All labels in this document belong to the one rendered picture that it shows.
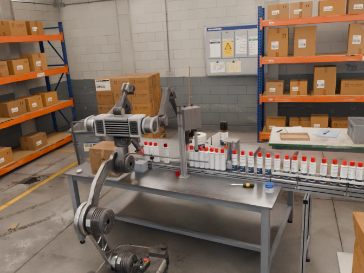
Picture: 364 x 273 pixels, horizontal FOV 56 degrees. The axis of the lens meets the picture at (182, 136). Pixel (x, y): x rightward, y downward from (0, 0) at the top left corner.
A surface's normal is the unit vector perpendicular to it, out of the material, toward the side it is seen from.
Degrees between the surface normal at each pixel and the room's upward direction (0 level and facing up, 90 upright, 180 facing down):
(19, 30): 91
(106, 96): 89
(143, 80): 89
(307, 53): 90
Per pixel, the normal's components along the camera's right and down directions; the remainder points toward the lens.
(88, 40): -0.31, 0.29
